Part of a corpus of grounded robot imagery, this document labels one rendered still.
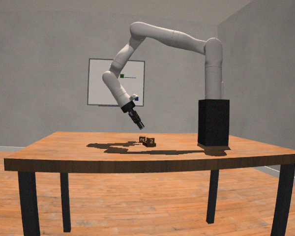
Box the small brown cube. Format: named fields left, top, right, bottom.
left=139, top=136, right=146, bottom=143
left=146, top=137, right=154, bottom=143

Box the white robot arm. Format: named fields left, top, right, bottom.
left=102, top=22, right=223, bottom=108

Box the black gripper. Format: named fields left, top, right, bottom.
left=121, top=101, right=144, bottom=130

